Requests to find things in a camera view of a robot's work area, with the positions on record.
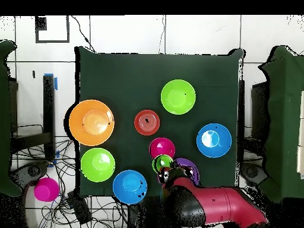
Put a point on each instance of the green plastic cup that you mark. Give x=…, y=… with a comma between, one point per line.
x=162, y=162

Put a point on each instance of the pink plastic bowl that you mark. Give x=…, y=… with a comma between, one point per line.
x=162, y=147

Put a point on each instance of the blue plastic bowl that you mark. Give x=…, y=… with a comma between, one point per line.
x=130, y=187
x=220, y=147

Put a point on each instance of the red-orange plastic bowl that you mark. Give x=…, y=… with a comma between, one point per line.
x=147, y=122

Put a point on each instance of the large orange plastic bowl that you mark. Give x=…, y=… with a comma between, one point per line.
x=91, y=122

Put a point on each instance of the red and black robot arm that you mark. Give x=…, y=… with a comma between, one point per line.
x=213, y=201

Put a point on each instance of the purple plastic bowl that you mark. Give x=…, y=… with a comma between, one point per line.
x=190, y=165

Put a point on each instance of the green plastic bowl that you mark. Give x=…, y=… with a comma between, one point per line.
x=97, y=165
x=178, y=97

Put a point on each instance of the dark grey chair base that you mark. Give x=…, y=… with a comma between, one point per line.
x=33, y=171
x=251, y=172

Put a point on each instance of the black power brick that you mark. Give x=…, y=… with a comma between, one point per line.
x=79, y=209

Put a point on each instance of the black cabinet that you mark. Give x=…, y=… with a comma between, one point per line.
x=260, y=111

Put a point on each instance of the dark green table cloth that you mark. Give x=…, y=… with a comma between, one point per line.
x=142, y=66

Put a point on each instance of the green cloth side table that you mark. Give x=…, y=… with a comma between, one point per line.
x=285, y=118
x=4, y=118

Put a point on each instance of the pink plastic cup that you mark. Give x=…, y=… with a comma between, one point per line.
x=46, y=190

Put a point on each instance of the white round stool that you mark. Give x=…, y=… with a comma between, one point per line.
x=32, y=213

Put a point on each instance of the blue tape strip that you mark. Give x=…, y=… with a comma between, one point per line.
x=56, y=84

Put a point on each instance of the black stand frame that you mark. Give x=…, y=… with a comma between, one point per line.
x=241, y=118
x=48, y=106

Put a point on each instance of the black square floor frame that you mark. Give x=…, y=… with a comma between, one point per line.
x=40, y=23

